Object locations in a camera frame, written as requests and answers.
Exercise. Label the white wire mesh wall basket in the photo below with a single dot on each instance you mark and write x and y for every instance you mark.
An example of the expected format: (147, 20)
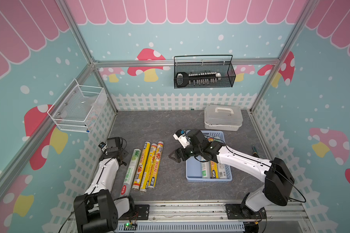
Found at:
(78, 108)

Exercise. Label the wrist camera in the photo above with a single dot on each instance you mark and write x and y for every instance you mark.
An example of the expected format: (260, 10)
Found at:
(103, 146)
(182, 138)

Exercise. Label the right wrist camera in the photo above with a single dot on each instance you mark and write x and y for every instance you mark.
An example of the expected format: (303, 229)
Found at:
(182, 138)

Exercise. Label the yellow red plastic wrap roll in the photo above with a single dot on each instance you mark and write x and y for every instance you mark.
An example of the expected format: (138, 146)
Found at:
(214, 170)

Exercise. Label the black socket bit holder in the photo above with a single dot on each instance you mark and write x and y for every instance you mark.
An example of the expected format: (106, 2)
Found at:
(183, 79)

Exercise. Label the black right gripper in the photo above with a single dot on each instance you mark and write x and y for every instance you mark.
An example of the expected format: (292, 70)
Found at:
(180, 149)

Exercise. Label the light blue plastic basket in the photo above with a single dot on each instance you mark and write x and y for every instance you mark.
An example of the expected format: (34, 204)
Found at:
(193, 167)

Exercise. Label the white slotted cable duct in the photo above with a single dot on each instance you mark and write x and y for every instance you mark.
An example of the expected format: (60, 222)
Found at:
(186, 227)

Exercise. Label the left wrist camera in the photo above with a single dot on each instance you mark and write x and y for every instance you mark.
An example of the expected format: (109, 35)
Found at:
(103, 146)

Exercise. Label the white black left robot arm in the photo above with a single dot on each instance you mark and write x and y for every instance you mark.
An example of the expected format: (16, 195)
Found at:
(96, 211)

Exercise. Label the black wire mesh wall basket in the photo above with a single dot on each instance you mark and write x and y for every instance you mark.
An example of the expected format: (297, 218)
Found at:
(207, 63)

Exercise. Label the clear grape plastic wrap roll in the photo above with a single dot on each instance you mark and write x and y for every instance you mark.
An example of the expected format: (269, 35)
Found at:
(205, 169)

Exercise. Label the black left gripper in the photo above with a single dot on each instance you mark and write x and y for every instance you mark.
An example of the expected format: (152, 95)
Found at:
(124, 152)

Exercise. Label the yellow red chef wrap roll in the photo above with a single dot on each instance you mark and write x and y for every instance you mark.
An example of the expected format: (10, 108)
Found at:
(154, 172)

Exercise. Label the white lidded storage box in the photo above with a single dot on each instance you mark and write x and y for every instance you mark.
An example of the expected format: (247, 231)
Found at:
(222, 118)

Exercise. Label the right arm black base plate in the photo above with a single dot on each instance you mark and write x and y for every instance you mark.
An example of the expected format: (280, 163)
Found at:
(235, 211)

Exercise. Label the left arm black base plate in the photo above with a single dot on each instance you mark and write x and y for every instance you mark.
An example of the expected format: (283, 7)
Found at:
(141, 212)

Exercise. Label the small green circuit board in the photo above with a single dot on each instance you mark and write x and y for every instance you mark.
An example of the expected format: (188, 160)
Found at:
(130, 227)

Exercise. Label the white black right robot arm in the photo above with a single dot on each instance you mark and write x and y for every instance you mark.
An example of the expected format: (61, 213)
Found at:
(275, 175)

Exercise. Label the white green 300 wrap roll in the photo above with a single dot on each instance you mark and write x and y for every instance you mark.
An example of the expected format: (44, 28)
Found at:
(131, 171)

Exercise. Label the aluminium front rail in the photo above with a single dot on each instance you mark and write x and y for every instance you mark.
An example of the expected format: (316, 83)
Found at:
(214, 211)

